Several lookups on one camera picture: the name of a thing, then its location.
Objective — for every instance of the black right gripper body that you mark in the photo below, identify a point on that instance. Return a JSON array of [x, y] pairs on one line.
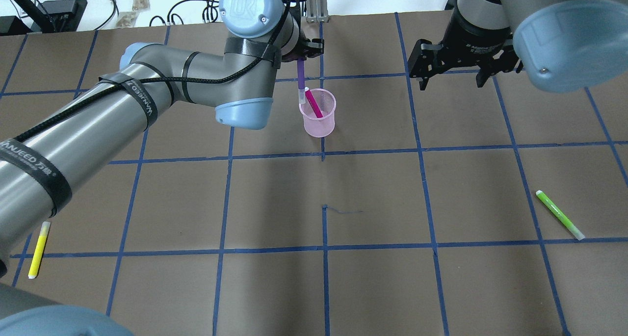
[[475, 35]]

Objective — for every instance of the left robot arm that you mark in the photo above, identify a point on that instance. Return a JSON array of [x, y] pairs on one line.
[[44, 166]]

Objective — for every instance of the purple highlighter pen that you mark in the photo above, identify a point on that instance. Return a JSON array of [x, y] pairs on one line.
[[301, 81]]

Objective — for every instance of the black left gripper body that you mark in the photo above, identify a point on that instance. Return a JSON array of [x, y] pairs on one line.
[[293, 38]]

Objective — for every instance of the pink mesh cup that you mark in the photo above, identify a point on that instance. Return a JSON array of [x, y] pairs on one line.
[[322, 127]]

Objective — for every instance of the aluminium frame post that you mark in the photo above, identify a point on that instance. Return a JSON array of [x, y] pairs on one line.
[[316, 11]]

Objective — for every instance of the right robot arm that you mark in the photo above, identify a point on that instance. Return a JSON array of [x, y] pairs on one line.
[[563, 45]]

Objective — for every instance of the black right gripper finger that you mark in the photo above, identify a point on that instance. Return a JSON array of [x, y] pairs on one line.
[[485, 72], [424, 75]]

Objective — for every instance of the yellow highlighter pen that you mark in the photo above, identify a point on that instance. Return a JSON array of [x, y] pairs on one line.
[[39, 249]]

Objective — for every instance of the green highlighter pen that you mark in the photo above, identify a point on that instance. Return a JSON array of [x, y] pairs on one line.
[[560, 216]]

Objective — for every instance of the pink highlighter pen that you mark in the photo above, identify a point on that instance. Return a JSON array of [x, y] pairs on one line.
[[312, 101]]

